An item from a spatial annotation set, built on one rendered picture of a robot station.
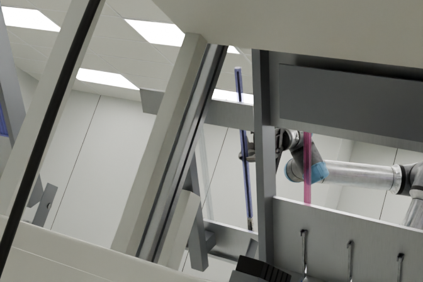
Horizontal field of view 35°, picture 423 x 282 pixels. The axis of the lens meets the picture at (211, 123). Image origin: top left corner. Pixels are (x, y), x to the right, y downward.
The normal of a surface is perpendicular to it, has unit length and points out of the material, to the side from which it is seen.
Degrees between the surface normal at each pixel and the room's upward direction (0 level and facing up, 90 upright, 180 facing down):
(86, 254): 90
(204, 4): 180
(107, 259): 90
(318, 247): 133
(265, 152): 90
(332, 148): 90
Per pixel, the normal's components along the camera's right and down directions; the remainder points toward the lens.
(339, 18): -0.30, 0.92
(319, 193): -0.41, -0.35
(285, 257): -0.51, 0.37
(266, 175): 0.86, 0.16
